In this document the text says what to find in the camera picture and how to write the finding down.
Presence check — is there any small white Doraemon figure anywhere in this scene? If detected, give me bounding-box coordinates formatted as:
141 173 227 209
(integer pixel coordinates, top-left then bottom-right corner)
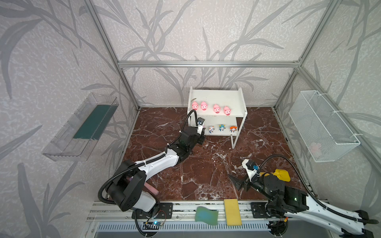
208 126 215 134

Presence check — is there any orange Doraemon figure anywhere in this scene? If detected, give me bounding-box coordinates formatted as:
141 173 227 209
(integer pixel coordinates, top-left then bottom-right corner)
230 126 238 133

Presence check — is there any pink pig toy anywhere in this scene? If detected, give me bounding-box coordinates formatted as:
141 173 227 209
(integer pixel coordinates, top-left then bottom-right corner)
224 106 232 116
213 104 221 114
191 101 199 110
200 102 208 111

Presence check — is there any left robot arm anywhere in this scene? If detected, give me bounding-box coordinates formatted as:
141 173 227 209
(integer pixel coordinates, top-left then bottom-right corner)
97 110 205 216

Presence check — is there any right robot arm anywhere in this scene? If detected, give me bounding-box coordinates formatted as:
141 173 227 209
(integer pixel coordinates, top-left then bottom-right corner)
229 155 379 238

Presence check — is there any white two-tier shelf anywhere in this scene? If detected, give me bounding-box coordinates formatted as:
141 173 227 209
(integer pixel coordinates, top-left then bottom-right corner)
188 88 248 149

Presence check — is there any yellow sponge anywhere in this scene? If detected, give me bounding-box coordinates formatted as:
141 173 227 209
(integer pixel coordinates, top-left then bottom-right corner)
224 199 242 226

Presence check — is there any yellow toy spatula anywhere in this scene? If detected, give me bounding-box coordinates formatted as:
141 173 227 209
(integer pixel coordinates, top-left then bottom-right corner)
260 169 291 182

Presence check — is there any green blue sponge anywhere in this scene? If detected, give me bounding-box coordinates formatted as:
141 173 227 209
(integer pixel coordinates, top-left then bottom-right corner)
194 206 219 226

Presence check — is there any pink object in basket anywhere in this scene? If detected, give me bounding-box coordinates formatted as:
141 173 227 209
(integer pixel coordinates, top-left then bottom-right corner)
309 142 322 159

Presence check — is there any green circuit board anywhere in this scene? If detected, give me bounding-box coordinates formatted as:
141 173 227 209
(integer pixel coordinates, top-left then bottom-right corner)
144 221 165 230

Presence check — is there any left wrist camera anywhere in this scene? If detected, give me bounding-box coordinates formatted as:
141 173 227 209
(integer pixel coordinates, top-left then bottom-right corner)
196 117 205 135

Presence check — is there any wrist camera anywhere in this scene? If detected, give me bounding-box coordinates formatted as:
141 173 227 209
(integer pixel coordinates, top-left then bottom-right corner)
196 117 205 135
242 159 260 182

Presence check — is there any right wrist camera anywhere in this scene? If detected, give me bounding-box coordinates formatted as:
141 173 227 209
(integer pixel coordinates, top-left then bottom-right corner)
242 159 260 182

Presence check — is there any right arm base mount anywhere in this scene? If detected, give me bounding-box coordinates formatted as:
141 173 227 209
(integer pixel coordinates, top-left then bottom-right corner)
250 201 283 219

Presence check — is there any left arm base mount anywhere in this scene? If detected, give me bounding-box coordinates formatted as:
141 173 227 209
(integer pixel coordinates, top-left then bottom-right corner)
132 202 174 219

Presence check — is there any white wire mesh basket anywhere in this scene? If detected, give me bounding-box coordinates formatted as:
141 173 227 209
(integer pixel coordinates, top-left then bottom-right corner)
289 90 361 163

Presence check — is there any clear plastic wall bin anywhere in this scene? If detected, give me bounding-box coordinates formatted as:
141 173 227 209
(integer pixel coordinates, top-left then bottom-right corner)
42 93 119 162

